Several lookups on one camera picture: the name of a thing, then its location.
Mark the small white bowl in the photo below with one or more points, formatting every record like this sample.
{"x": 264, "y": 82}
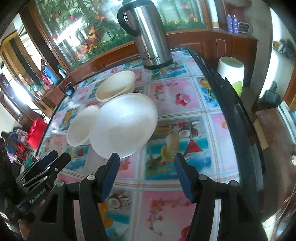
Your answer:
{"x": 79, "y": 129}

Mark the purple spray cans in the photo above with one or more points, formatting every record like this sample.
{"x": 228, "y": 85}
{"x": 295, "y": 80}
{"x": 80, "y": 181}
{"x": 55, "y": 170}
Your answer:
{"x": 232, "y": 24}

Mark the blue thermos flask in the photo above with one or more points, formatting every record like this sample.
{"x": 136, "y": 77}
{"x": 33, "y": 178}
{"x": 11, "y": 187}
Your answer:
{"x": 50, "y": 75}

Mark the large white bowl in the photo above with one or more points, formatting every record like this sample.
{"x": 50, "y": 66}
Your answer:
{"x": 124, "y": 125}

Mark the wooden sideboard cabinet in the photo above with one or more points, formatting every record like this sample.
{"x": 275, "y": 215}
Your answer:
{"x": 211, "y": 45}

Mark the seated person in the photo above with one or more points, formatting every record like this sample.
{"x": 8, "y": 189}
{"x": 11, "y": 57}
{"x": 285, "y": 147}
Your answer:
{"x": 13, "y": 146}

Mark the red shopping bag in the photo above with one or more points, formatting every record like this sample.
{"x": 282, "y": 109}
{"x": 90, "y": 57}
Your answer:
{"x": 36, "y": 133}

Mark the white green waste bin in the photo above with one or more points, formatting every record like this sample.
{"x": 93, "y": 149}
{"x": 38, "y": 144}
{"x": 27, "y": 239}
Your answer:
{"x": 233, "y": 70}

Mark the cream plastic bowl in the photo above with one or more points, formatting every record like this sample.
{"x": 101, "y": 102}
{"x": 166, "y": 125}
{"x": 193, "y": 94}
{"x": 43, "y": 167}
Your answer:
{"x": 118, "y": 84}

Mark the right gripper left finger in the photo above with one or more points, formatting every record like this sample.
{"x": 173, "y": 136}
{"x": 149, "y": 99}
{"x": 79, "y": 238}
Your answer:
{"x": 58, "y": 214}

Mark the stainless steel thermos jug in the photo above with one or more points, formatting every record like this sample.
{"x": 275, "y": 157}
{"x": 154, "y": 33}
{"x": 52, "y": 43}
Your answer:
{"x": 141, "y": 20}

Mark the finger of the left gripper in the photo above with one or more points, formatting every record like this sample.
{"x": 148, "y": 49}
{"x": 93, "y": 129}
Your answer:
{"x": 37, "y": 167}
{"x": 49, "y": 174}

